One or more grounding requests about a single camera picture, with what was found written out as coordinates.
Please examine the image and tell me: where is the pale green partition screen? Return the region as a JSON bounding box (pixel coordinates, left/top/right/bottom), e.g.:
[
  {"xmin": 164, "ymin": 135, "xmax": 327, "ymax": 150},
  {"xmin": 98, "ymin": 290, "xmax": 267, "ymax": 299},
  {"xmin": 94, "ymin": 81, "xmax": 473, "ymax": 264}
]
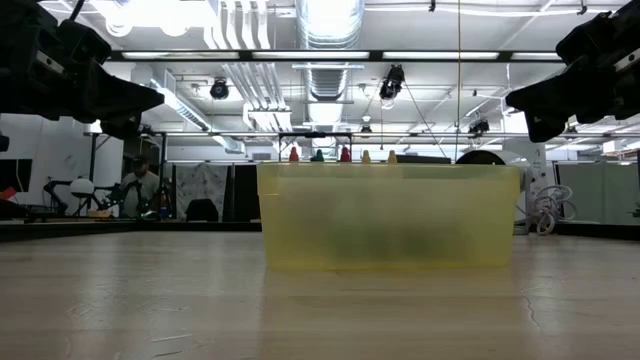
[{"xmin": 554, "ymin": 160, "xmax": 640, "ymax": 225}]

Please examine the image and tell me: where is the white light bar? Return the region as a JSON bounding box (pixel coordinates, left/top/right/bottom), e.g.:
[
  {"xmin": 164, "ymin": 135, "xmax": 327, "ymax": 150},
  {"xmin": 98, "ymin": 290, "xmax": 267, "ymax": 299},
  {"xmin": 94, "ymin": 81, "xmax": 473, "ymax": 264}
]
[
  {"xmin": 122, "ymin": 50, "xmax": 241, "ymax": 61},
  {"xmin": 382, "ymin": 50, "xmax": 501, "ymax": 61},
  {"xmin": 252, "ymin": 50, "xmax": 371, "ymax": 61},
  {"xmin": 512, "ymin": 51, "xmax": 564, "ymax": 61}
]

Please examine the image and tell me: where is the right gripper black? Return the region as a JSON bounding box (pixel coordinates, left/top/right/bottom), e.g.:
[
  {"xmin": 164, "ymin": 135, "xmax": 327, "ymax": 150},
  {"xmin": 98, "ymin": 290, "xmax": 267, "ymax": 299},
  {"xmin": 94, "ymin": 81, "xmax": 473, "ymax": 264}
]
[{"xmin": 505, "ymin": 0, "xmax": 640, "ymax": 143}]

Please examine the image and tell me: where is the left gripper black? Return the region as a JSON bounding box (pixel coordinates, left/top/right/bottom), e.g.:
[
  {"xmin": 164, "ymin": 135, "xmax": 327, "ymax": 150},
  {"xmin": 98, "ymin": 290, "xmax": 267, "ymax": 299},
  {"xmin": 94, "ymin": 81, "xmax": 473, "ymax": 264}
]
[{"xmin": 29, "ymin": 9, "xmax": 165, "ymax": 140}]

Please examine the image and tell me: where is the person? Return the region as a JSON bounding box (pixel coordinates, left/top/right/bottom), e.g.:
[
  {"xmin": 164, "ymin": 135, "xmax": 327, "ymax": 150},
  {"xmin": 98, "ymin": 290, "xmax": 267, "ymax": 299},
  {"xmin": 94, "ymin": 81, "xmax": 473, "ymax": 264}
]
[{"xmin": 119, "ymin": 155, "xmax": 162, "ymax": 219}]

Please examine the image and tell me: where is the black background rig frame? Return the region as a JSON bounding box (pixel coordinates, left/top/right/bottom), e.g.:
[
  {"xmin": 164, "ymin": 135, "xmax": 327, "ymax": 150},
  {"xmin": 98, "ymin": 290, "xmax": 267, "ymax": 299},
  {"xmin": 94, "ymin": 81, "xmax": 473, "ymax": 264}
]
[{"xmin": 84, "ymin": 130, "xmax": 169, "ymax": 219}]

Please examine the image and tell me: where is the silver round ventilation duct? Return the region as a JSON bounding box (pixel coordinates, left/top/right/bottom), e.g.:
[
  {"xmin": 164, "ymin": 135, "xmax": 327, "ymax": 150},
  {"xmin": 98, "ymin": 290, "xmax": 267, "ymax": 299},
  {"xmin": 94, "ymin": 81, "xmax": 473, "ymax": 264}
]
[{"xmin": 294, "ymin": 0, "xmax": 366, "ymax": 159}]

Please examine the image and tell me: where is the yellow translucent plastic bin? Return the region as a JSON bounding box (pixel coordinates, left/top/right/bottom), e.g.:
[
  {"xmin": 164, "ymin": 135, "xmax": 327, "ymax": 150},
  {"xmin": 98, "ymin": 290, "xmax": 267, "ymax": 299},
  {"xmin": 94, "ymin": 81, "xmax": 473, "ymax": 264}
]
[{"xmin": 257, "ymin": 162, "xmax": 522, "ymax": 271}]

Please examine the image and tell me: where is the black wall screen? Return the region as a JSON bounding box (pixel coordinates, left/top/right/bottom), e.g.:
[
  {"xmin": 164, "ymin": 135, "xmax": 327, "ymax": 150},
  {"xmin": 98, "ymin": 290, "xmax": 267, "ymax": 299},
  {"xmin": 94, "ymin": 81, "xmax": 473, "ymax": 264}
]
[{"xmin": 0, "ymin": 158, "xmax": 34, "ymax": 194}]

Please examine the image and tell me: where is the grey patterned panel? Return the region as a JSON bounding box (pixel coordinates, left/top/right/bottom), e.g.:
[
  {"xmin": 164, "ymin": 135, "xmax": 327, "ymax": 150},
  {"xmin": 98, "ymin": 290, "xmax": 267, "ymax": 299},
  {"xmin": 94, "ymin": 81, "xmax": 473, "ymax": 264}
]
[{"xmin": 174, "ymin": 162, "xmax": 229, "ymax": 221}]

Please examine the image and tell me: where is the black background chair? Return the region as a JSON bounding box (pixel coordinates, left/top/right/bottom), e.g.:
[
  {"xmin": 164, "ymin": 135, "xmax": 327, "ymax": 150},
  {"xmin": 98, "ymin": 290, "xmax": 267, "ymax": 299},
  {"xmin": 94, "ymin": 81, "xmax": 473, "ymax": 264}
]
[{"xmin": 184, "ymin": 198, "xmax": 221, "ymax": 223}]

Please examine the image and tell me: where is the white round background lamp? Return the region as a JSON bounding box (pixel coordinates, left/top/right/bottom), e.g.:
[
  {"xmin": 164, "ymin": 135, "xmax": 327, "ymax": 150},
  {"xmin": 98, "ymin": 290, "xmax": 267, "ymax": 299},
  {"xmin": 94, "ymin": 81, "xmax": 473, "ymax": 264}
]
[{"xmin": 69, "ymin": 177, "xmax": 95, "ymax": 198}]

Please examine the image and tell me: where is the white camera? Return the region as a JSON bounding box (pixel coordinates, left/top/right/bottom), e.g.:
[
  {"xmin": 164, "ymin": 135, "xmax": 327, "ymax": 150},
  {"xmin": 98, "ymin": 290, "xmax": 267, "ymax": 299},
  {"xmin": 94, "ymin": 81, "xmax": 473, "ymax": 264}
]
[{"xmin": 455, "ymin": 148, "xmax": 535, "ymax": 236}]

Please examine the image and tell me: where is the black monitor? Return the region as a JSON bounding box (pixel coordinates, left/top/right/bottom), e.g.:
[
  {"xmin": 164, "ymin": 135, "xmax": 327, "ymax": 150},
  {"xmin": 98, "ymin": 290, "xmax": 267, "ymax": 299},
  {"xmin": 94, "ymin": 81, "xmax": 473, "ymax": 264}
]
[{"xmin": 394, "ymin": 153, "xmax": 452, "ymax": 164}]

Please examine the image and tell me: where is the white coiled cable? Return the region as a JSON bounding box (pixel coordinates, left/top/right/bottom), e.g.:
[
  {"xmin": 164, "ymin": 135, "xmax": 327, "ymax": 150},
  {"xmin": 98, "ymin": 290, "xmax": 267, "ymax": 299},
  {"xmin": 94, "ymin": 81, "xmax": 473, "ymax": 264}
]
[{"xmin": 529, "ymin": 184, "xmax": 576, "ymax": 235}]

